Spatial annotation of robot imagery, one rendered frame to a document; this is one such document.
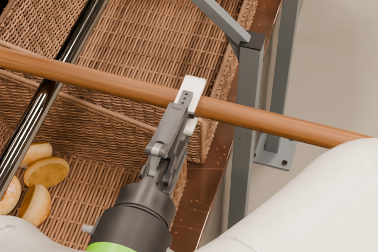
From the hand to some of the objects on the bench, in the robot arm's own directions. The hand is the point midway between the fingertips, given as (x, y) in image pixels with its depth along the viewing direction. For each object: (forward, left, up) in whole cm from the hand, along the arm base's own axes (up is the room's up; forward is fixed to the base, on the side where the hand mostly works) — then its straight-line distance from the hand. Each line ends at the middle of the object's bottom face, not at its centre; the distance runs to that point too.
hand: (188, 104), depth 113 cm
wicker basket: (0, +32, -61) cm, 69 cm away
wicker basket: (+61, +30, -61) cm, 91 cm away
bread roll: (+11, +38, -60) cm, 72 cm away
